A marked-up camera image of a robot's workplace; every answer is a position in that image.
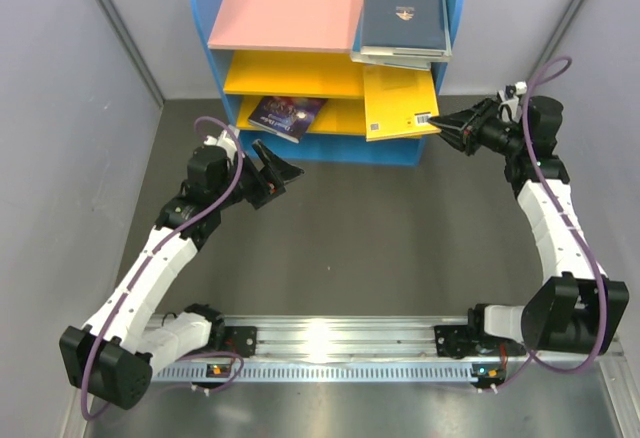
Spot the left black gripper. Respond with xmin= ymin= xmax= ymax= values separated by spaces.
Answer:
xmin=212 ymin=139 xmax=304 ymax=209

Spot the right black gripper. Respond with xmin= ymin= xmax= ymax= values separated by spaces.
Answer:
xmin=429 ymin=98 xmax=526 ymax=157

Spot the purple Robinson Crusoe book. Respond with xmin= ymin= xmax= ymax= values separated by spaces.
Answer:
xmin=248 ymin=96 xmax=327 ymax=144

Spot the yellow book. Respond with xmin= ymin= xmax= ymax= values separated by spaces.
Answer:
xmin=363 ymin=66 xmax=439 ymax=142

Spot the navy blue book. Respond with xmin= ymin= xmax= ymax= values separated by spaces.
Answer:
xmin=357 ymin=0 xmax=449 ymax=55

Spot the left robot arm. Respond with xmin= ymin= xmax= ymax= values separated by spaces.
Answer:
xmin=59 ymin=136 xmax=304 ymax=410

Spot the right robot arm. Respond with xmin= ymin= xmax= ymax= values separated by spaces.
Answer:
xmin=429 ymin=96 xmax=629 ymax=355

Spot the blue pink yellow bookshelf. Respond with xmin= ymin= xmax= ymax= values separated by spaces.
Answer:
xmin=190 ymin=0 xmax=464 ymax=166

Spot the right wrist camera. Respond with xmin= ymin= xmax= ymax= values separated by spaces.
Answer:
xmin=497 ymin=81 xmax=527 ymax=118

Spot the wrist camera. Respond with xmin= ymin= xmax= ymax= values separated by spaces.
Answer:
xmin=203 ymin=128 xmax=238 ymax=160
xmin=497 ymin=81 xmax=527 ymax=118

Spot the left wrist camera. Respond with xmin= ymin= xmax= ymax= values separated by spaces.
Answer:
xmin=203 ymin=128 xmax=238 ymax=160

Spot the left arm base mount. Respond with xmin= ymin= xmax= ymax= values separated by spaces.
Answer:
xmin=200 ymin=326 xmax=258 ymax=358

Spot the aluminium mounting rail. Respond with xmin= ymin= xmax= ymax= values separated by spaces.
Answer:
xmin=144 ymin=313 xmax=626 ymax=384

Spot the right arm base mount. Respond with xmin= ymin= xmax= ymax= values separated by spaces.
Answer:
xmin=434 ymin=325 xmax=500 ymax=360

